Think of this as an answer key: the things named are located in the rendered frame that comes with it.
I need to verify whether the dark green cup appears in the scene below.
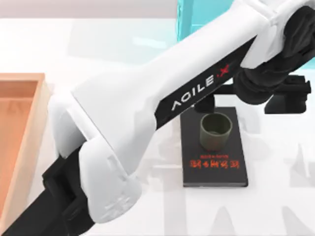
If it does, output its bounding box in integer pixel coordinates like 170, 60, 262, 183
199, 113, 234, 151

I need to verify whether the light blue rack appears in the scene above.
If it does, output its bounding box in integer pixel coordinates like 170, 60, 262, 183
176, 0, 237, 43

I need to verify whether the black book with red lettering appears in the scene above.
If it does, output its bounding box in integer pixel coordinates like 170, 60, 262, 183
180, 106, 249, 188

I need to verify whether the shallow salmon-coloured box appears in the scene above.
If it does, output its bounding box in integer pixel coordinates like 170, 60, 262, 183
0, 72, 54, 230

